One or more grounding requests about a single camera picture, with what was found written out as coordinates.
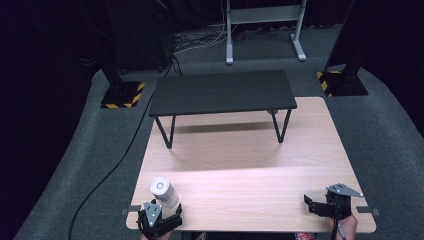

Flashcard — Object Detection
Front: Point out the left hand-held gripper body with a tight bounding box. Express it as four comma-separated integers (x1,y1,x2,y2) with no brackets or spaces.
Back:
136,201,183,240

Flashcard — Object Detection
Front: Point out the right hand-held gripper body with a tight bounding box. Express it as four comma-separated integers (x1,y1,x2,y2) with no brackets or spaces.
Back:
324,182,365,221

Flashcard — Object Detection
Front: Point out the white cylindrical bottle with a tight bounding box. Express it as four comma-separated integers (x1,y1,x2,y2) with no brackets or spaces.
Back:
149,176,180,210

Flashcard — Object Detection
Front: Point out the person's left hand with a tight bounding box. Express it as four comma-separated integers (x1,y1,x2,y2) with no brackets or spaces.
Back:
139,229,173,240

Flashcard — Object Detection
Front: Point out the person's right hand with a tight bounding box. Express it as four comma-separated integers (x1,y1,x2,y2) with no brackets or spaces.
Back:
326,212,359,240

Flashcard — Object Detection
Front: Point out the red patterned cloth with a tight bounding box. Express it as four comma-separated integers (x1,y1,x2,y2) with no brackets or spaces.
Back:
294,231,317,240

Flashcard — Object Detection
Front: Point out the black stand with striped base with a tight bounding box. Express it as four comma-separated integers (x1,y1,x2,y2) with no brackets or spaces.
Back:
315,0,370,98
94,0,146,110

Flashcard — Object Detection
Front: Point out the black desktop shelf riser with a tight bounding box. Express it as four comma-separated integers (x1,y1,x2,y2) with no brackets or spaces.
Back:
148,69,298,150

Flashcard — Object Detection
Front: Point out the grey table edge bracket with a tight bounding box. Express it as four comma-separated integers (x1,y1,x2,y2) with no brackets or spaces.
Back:
121,204,142,215
355,205,381,217

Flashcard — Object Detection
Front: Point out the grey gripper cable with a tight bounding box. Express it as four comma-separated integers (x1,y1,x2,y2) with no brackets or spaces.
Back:
333,216,347,240

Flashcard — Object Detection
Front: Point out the long black floor cable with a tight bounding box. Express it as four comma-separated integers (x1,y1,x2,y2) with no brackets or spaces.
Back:
67,53,184,240

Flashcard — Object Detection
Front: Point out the bundle of floor cables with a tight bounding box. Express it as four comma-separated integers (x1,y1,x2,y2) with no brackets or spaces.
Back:
171,21,234,56

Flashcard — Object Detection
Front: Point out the white metal table frame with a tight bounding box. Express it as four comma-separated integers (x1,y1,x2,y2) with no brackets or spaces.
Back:
225,0,308,66

